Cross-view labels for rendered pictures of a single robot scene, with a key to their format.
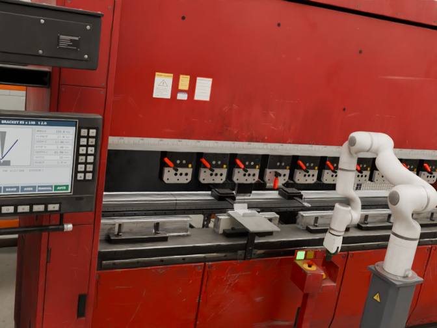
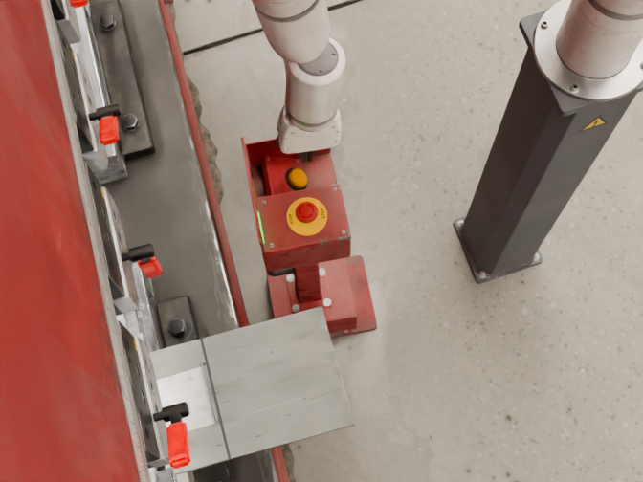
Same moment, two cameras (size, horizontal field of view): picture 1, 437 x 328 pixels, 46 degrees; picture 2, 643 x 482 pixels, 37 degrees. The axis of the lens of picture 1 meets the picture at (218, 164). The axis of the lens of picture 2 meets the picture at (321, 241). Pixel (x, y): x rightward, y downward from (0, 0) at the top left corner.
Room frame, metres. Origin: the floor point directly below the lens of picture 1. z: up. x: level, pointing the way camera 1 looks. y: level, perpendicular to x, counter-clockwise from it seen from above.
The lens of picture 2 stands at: (2.42, -0.03, 2.38)
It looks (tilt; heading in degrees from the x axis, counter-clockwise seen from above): 72 degrees down; 286
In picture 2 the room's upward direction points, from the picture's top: 4 degrees counter-clockwise
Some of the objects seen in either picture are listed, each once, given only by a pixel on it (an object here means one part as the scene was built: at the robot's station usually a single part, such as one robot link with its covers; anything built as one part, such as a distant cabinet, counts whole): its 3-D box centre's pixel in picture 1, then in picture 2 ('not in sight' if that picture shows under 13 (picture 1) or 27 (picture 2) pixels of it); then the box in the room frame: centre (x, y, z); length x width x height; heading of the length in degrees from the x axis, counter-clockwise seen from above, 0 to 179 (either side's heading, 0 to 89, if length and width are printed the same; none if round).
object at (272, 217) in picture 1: (246, 222); (151, 387); (2.75, -0.21, 0.92); 0.39 x 0.06 x 0.10; 118
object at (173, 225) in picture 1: (145, 226); not in sight; (2.47, 0.33, 0.92); 0.50 x 0.06 x 0.10; 118
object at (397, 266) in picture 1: (400, 254); (607, 17); (2.19, -0.88, 1.09); 0.19 x 0.19 x 0.18
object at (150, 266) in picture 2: (276, 179); (144, 263); (2.74, -0.33, 1.20); 0.04 x 0.02 x 0.10; 28
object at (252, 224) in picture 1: (253, 220); (250, 388); (2.60, -0.23, 1.00); 0.26 x 0.18 x 0.01; 28
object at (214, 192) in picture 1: (229, 198); not in sight; (2.88, -0.09, 1.01); 0.26 x 0.12 x 0.05; 28
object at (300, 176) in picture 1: (303, 167); (53, 106); (2.90, -0.49, 1.26); 0.15 x 0.09 x 0.17; 118
